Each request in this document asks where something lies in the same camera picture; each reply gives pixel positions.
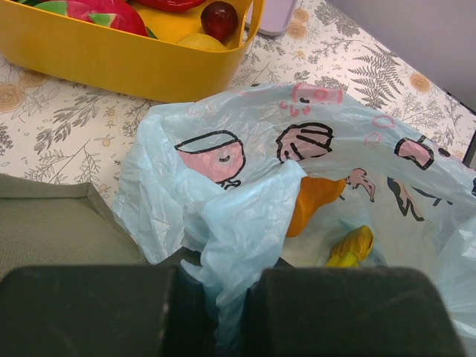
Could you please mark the yellow pear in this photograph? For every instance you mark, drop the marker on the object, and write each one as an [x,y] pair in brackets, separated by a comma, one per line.
[202,42]

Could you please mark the pink dragon fruit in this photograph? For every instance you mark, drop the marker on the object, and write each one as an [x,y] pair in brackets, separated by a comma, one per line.
[118,15]

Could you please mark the yellow plastic fruit basket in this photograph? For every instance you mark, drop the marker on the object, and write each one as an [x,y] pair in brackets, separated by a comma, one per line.
[155,68]

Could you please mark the purple tray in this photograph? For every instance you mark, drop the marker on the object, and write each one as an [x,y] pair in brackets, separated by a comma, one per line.
[276,17]

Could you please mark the red chili pepper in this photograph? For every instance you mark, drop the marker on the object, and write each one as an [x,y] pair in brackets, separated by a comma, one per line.
[171,6]

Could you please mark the yellow banana bunch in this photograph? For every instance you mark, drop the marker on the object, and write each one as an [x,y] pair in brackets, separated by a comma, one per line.
[353,249]

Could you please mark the red apple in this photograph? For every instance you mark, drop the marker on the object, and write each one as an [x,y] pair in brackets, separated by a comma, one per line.
[219,20]

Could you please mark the green canvas tote bag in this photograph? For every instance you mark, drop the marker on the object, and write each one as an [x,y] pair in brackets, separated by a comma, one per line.
[59,224]

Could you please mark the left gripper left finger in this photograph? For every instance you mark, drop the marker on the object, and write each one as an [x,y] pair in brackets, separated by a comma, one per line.
[107,310]

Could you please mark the light blue plastic bag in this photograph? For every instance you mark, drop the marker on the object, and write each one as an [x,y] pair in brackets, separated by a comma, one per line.
[221,176]

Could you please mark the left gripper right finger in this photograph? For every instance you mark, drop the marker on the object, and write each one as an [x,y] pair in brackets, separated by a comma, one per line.
[347,312]

